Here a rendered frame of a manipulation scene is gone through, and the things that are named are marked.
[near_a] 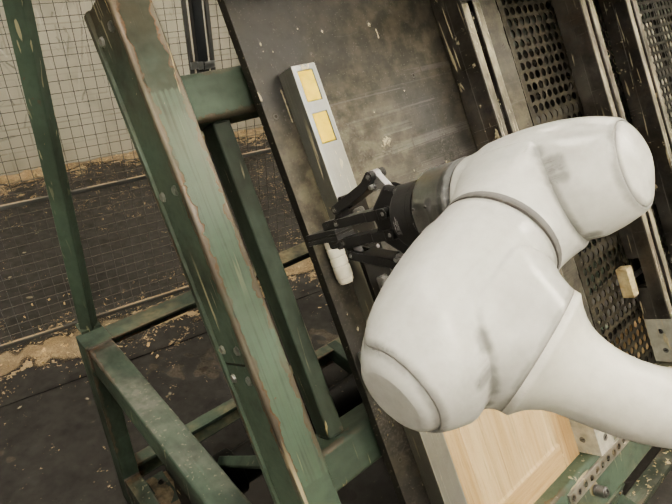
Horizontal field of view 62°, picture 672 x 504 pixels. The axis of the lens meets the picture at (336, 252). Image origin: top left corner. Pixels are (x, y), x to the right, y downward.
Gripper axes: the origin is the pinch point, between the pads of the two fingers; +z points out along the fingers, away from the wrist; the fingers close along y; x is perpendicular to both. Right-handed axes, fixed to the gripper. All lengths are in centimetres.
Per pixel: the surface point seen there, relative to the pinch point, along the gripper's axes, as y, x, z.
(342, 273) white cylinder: 8.1, 9.0, 13.0
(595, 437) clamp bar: 64, 54, 9
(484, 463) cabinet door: 54, 26, 14
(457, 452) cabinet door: 48, 20, 14
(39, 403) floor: 44, -21, 235
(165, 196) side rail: -12.7, -12.6, 17.9
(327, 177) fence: -7.5, 12.0, 12.1
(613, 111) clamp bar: 0, 100, 8
